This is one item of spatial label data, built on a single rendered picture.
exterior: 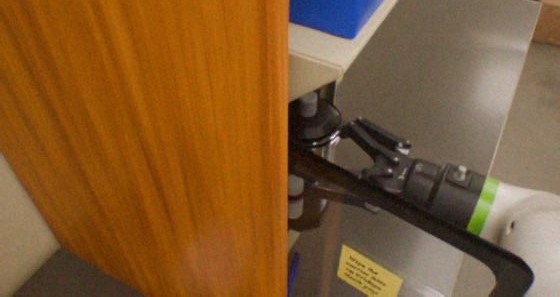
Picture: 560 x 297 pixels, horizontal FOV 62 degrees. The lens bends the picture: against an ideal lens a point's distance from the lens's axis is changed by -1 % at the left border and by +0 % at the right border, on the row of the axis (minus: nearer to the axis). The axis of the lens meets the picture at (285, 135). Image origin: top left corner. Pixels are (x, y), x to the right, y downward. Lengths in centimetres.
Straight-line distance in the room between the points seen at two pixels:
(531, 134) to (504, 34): 123
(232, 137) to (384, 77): 97
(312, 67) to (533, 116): 253
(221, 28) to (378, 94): 97
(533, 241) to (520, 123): 229
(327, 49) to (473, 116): 89
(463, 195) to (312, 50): 33
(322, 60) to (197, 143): 13
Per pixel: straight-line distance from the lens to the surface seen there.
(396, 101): 126
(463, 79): 139
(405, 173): 71
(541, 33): 347
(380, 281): 58
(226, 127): 39
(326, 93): 87
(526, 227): 56
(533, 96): 303
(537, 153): 269
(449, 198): 67
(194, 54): 36
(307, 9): 44
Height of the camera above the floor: 175
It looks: 45 degrees down
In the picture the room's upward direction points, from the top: straight up
